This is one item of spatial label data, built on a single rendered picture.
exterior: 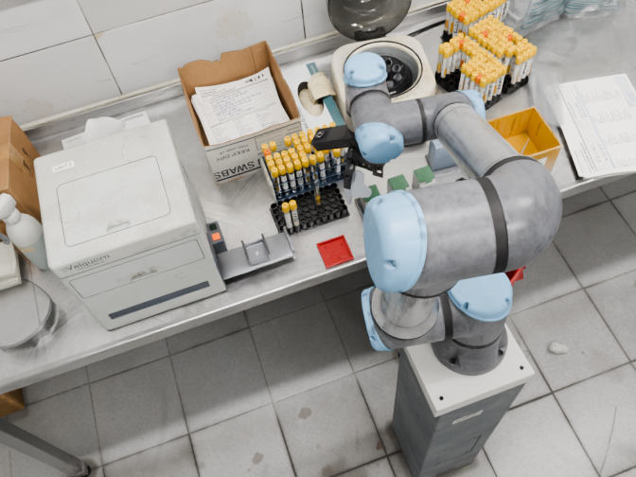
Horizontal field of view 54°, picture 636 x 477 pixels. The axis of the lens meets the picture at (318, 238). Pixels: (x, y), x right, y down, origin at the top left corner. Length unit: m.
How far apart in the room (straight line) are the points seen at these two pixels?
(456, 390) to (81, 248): 0.76
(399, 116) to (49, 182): 0.69
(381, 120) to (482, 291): 0.34
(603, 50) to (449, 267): 1.31
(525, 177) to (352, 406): 1.56
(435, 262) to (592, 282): 1.85
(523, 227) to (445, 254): 0.09
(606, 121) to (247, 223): 0.93
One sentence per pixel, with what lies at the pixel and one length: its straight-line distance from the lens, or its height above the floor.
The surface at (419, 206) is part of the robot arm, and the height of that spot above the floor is 1.55.
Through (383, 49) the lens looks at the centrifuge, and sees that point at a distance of 1.71.
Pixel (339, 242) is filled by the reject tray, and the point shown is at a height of 0.88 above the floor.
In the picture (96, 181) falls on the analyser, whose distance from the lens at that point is 1.30.
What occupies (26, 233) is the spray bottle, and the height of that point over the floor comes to 1.02.
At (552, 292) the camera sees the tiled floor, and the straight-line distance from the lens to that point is 2.47.
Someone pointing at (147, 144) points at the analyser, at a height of 1.17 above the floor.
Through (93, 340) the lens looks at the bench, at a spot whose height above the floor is 0.88.
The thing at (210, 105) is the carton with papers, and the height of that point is 0.94.
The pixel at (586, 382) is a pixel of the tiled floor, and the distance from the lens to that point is 2.36.
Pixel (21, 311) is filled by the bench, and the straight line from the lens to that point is 1.59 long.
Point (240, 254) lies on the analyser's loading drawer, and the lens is 1.43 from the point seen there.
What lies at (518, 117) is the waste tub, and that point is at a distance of 1.61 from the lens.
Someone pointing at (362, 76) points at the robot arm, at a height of 1.35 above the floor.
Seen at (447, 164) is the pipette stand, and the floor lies 0.90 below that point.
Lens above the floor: 2.14
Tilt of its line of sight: 59 degrees down
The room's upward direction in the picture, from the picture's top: 8 degrees counter-clockwise
